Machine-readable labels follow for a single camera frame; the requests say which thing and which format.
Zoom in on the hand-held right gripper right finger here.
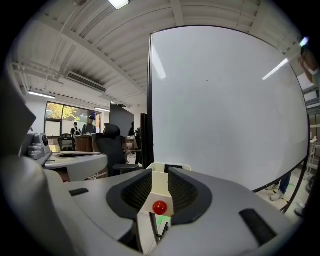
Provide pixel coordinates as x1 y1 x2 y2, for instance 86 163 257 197
149 166 303 256

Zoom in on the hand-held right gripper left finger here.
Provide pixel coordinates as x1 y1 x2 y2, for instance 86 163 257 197
42 168 154 256

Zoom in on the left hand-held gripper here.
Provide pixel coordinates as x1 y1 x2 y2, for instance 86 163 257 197
18 131 109 183

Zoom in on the pale yellow plastic bin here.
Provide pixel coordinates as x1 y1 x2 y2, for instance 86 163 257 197
137 162 193 217

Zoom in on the large white board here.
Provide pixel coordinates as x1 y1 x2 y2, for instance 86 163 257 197
146 24 311 247

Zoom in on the brown wooden desk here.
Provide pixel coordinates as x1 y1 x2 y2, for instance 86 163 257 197
74 134 101 153

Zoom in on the black mesh office chair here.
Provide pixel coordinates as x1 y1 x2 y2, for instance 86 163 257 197
57 133 77 152

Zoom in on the large window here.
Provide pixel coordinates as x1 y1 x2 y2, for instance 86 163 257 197
44 100 103 138

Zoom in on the large black screen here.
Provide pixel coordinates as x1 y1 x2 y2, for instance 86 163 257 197
109 103 135 138

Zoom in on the red ball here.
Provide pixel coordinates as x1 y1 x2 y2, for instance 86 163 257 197
152 200 169 216

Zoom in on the green floor tape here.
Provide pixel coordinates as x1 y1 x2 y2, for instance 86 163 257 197
156 215 174 227

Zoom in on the black flat panel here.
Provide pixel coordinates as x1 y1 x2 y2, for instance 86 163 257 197
139 112 148 166

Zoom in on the ceiling air conditioner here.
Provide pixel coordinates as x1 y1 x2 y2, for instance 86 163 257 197
65 70 108 94

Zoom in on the white metal rack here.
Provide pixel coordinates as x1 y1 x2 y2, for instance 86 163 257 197
305 106 320 177

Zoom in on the coiled cable bundle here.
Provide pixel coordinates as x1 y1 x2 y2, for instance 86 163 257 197
306 174 317 195

